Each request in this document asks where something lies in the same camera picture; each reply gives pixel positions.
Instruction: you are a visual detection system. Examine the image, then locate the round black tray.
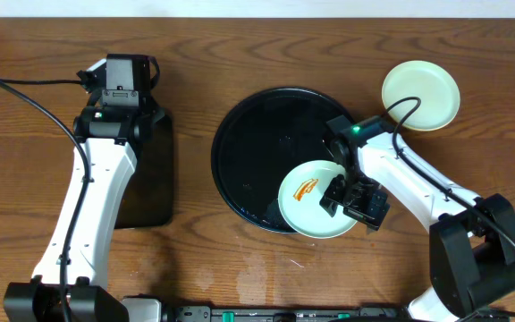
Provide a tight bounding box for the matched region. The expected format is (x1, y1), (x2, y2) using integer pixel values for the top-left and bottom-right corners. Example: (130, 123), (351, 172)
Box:
(211, 87), (353, 233)

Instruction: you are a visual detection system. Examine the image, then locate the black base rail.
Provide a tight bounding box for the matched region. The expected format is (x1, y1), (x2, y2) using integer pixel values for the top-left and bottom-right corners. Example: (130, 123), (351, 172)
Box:
(160, 305), (430, 322)

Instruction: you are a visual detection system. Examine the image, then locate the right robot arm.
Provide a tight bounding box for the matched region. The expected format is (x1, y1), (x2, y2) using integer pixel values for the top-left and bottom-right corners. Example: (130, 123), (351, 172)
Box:
(320, 116), (515, 321)

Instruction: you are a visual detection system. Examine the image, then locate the rectangular black tray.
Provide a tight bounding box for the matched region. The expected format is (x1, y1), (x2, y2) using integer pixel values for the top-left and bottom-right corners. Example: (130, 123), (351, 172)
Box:
(114, 115), (174, 229)

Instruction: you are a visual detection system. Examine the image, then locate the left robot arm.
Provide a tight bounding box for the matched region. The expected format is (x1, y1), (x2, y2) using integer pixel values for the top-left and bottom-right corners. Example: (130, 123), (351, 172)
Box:
(4, 54), (165, 321)

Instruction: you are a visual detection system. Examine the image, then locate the green plate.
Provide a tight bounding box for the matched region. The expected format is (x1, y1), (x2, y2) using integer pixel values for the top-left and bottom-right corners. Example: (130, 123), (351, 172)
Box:
(381, 60), (460, 131)
(277, 160), (357, 239)

